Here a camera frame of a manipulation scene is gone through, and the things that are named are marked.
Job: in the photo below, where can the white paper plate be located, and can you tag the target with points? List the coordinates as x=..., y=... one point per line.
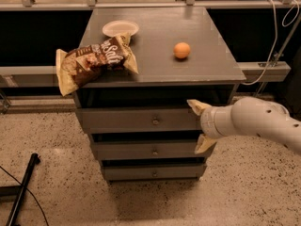
x=111, y=29

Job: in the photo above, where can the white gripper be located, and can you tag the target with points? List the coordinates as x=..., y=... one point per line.
x=207, y=123

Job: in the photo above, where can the grey drawer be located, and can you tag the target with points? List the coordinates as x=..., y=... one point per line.
x=137, y=119
x=147, y=149
x=153, y=173

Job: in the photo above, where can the grey bottom drawer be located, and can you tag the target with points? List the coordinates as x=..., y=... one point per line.
x=153, y=173

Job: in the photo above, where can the grey top drawer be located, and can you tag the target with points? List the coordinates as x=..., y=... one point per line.
x=137, y=119

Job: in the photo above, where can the grey middle drawer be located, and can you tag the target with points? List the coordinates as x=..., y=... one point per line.
x=147, y=149

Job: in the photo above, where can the metal railing frame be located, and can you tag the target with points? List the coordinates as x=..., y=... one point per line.
x=30, y=35

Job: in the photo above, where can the orange fruit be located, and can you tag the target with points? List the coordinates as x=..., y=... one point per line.
x=181, y=50

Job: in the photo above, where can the black stand leg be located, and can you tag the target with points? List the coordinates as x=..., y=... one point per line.
x=16, y=193

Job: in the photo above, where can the grey drawer cabinet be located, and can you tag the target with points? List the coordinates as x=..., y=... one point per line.
x=162, y=81

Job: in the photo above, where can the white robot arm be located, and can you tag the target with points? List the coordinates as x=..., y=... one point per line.
x=248, y=116

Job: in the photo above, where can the brown chip bag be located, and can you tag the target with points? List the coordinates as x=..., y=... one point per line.
x=80, y=66

